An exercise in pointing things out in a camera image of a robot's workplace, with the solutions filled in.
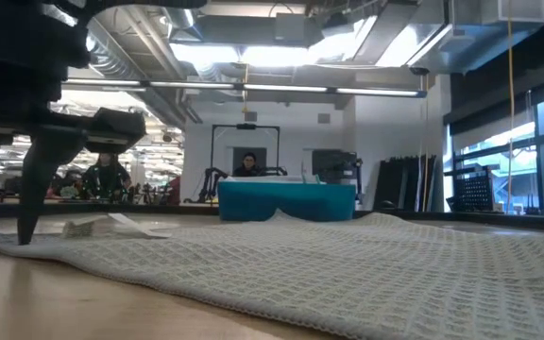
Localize black shelf unit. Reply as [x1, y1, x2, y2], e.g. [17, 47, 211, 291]
[312, 149, 364, 186]

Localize teal plastic bin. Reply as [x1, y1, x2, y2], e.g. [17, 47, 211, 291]
[217, 181, 357, 223]

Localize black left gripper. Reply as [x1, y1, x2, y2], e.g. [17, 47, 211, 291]
[0, 56, 134, 247]

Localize person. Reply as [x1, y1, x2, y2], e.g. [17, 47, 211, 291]
[231, 151, 268, 179]
[80, 151, 134, 202]

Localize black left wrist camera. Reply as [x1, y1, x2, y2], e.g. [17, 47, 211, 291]
[85, 107, 147, 155]

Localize long ceiling light bar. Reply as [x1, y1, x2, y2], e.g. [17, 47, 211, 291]
[61, 77, 428, 99]

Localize black robot station frame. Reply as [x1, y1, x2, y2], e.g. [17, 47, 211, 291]
[209, 123, 281, 183]

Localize black leaning panels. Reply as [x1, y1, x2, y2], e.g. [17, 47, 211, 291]
[374, 155, 438, 213]

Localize large grey waffle towel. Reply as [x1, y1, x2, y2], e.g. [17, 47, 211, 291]
[0, 210, 544, 340]

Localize white handwritten paper note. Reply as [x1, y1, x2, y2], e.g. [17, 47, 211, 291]
[106, 212, 174, 240]

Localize black pegboard cart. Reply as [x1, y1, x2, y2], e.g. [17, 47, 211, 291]
[446, 164, 496, 213]

